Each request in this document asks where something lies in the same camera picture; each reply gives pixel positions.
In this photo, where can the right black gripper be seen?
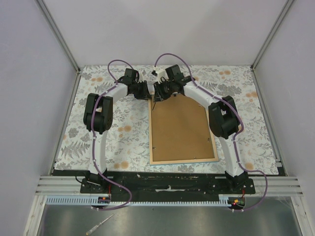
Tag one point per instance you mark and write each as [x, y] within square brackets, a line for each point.
[159, 95]

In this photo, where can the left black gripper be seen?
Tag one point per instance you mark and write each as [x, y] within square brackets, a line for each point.
[145, 94]

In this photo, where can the blue picture frame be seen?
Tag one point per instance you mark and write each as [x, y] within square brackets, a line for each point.
[179, 132]

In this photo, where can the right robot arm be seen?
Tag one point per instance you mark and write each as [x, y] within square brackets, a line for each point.
[223, 117]

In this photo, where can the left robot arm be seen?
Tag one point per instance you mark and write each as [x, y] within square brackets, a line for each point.
[98, 117]

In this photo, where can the floral patterned table mat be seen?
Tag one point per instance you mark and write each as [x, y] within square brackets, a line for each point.
[127, 143]

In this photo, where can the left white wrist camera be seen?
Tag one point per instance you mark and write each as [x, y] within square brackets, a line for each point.
[141, 76]

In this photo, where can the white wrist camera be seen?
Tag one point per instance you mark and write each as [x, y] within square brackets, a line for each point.
[141, 76]
[161, 75]

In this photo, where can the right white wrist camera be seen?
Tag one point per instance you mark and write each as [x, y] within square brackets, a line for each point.
[161, 75]

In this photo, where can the right aluminium corner post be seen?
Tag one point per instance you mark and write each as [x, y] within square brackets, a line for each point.
[272, 33]

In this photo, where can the aluminium corner post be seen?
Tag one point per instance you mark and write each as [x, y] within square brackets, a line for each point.
[57, 33]
[272, 33]

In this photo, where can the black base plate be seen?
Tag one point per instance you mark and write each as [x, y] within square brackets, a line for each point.
[160, 187]

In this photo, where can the light blue cable duct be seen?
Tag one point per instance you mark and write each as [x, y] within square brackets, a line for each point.
[106, 201]

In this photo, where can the left aluminium corner post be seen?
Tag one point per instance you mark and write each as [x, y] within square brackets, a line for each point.
[57, 33]

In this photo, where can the aluminium rail bar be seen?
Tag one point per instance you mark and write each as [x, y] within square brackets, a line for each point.
[56, 185]

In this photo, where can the clear handled screwdriver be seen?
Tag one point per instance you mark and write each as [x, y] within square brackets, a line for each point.
[89, 232]

